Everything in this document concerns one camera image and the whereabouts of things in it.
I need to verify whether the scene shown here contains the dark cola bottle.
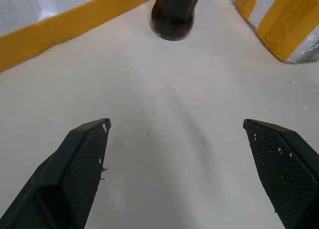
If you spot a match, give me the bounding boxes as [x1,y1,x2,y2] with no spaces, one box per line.
[150,0,204,41]

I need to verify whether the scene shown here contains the yellow taped foam wall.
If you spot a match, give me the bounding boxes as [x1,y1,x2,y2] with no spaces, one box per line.
[0,0,153,73]

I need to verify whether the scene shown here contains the yellow taped foam block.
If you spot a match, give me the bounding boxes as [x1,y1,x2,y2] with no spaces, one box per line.
[235,0,319,65]

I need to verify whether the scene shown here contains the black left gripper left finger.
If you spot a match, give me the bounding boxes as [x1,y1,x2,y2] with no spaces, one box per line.
[0,118,112,229]

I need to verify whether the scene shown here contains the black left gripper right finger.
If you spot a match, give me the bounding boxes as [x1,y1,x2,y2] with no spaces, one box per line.
[243,118,319,229]

